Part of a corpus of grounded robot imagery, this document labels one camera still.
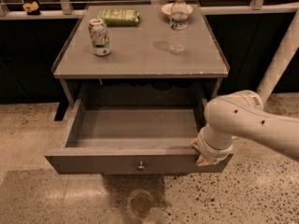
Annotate green white soda can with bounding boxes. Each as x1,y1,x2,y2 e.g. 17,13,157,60
88,19,111,56

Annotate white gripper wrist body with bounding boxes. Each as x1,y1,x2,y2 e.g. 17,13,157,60
191,124,234,164

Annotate clear plastic water bottle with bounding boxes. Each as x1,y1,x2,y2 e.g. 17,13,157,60
170,0,189,54

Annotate yellow object on ledge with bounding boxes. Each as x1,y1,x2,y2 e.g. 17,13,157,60
22,1,40,15

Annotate grey top drawer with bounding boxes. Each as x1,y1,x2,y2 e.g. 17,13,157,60
45,91,230,175

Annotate grey drawer cabinet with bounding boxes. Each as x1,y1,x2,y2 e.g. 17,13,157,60
50,3,231,110

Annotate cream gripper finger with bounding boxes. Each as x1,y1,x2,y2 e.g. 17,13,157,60
195,155,217,167

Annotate white bowl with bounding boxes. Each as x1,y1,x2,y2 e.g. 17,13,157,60
162,3,193,18

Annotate metal railing ledge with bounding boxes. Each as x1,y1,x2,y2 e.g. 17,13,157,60
0,0,299,21

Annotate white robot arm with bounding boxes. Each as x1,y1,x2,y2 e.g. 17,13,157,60
192,10,299,166

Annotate green snack bag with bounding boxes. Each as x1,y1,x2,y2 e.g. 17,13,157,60
98,8,139,26

